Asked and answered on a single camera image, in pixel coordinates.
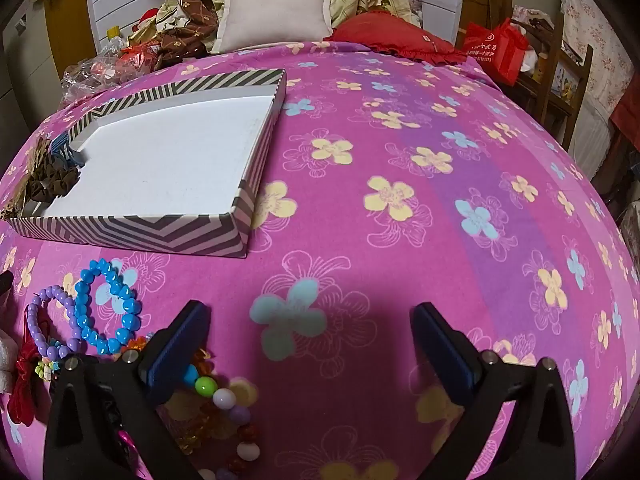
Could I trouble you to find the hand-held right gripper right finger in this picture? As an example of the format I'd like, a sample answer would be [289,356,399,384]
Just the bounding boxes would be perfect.
[410,302,576,480]

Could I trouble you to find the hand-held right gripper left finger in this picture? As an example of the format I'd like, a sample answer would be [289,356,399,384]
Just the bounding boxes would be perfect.
[44,300,213,480]

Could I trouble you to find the multicolour round bead bracelet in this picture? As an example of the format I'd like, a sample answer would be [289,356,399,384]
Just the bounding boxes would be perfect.
[182,365,261,480]

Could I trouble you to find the blue bead bracelet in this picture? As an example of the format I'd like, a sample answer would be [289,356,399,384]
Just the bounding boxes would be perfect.
[67,258,142,356]

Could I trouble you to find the orange yellow bead necklace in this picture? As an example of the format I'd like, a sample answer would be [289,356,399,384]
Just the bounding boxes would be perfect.
[117,332,236,456]

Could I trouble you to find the purple bead bracelet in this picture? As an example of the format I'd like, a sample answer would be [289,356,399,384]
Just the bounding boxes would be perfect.
[26,285,86,358]

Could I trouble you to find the red bow hair tie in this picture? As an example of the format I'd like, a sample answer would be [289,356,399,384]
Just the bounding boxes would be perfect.
[7,330,56,426]

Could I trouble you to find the striped cardboard box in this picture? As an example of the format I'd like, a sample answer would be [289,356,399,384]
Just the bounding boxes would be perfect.
[10,69,287,259]

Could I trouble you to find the pink floral bedsheet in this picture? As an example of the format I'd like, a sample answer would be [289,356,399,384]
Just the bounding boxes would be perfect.
[0,40,640,480]

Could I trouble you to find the leopard print scrunchie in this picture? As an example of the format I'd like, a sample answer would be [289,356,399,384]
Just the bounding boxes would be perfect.
[0,136,53,221]

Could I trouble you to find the blue hair clip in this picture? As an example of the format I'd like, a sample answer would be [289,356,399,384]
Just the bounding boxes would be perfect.
[50,132,81,166]

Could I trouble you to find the clear plastic bags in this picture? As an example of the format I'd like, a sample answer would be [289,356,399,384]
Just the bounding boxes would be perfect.
[60,35,161,106]

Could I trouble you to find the wooden chair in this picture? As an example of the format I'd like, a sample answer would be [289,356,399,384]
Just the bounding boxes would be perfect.
[505,10,596,148]

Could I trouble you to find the red shopping bag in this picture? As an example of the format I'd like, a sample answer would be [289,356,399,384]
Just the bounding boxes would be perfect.
[461,17,533,86]

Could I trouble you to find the grey refrigerator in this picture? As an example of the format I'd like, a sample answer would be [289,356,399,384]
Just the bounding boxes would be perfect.
[0,15,66,171]

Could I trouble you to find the red pillow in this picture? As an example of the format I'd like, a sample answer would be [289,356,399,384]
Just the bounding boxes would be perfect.
[325,10,471,67]

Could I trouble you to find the brown floral quilt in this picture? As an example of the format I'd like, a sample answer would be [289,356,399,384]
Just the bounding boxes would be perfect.
[152,0,221,71]

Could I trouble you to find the red plush toy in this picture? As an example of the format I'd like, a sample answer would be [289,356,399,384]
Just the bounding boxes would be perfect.
[132,7,161,36]

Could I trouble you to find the small white pillow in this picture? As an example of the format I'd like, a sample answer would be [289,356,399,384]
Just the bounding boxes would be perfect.
[210,0,335,55]

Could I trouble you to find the floral curtain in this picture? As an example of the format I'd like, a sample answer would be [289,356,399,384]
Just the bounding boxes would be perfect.
[560,0,636,106]

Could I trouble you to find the small colourful bead bracelet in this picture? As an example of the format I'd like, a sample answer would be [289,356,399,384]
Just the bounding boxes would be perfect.
[35,342,68,383]

